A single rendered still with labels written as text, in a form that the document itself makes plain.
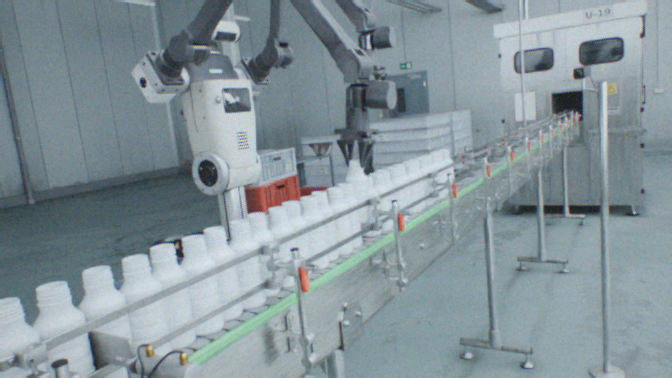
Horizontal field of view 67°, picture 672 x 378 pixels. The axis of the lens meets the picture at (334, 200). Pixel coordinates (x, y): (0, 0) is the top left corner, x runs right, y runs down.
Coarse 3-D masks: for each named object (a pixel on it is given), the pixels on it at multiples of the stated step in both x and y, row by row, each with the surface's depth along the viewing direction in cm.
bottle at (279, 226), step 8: (272, 208) 106; (280, 208) 106; (272, 216) 104; (280, 216) 103; (272, 224) 104; (280, 224) 104; (288, 224) 105; (272, 232) 103; (280, 232) 103; (288, 232) 104; (280, 248) 103; (288, 248) 104; (280, 256) 104; (288, 256) 104; (280, 272) 104; (288, 280) 105; (280, 288) 105
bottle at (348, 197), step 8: (344, 184) 132; (344, 192) 129; (344, 200) 128; (352, 200) 129; (352, 216) 129; (352, 224) 129; (360, 224) 131; (352, 232) 129; (352, 240) 129; (360, 240) 131
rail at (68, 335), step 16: (544, 128) 425; (512, 144) 317; (464, 160) 206; (480, 160) 253; (464, 176) 206; (352, 208) 126; (320, 224) 113; (288, 240) 103; (240, 256) 90; (320, 256) 113; (208, 272) 84; (288, 272) 102; (176, 288) 78; (256, 288) 94; (128, 304) 71; (144, 304) 73; (224, 304) 87; (96, 320) 66; (112, 320) 68; (192, 320) 81; (64, 336) 63; (176, 336) 78; (112, 368) 68
